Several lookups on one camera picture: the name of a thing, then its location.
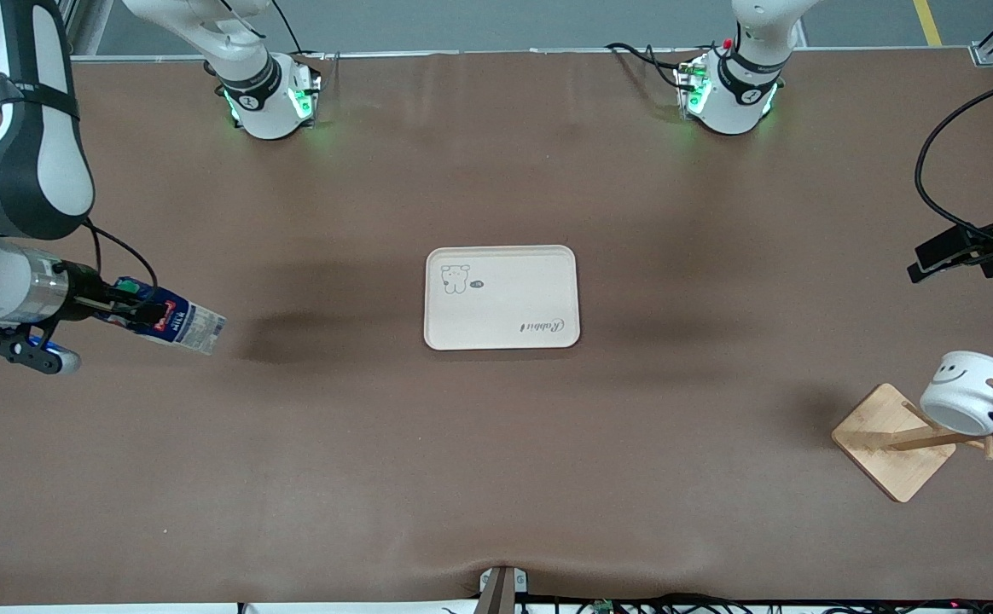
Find blue milk carton green cap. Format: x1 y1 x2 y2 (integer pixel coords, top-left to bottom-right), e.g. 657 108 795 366
94 276 228 356

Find white smiley mug black handle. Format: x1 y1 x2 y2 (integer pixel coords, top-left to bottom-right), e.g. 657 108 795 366
919 350 993 437

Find wooden mug rack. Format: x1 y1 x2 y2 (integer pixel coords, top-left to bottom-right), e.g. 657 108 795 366
831 375 993 503

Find brown table cover mat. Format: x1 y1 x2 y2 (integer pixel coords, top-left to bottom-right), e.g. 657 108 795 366
0 47 993 608

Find cream rectangular plastic tray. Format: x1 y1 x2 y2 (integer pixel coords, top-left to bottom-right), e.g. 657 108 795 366
424 246 581 350

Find metal table edge clamp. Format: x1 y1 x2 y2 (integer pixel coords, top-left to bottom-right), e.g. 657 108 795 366
478 565 529 614

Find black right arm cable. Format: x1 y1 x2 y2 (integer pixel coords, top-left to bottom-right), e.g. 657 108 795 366
0 0 159 295

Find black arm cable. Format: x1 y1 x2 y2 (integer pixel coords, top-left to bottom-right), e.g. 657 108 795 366
915 70 993 257
0 0 159 295

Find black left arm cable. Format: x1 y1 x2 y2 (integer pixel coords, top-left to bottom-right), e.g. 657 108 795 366
915 70 993 257

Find black right base cable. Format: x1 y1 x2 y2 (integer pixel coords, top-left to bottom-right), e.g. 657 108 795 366
270 0 340 86

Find black base cable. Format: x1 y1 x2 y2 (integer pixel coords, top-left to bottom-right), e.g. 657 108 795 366
270 0 340 86
606 41 690 86

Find black left base cable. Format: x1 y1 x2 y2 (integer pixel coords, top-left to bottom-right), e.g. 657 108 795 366
606 41 690 86

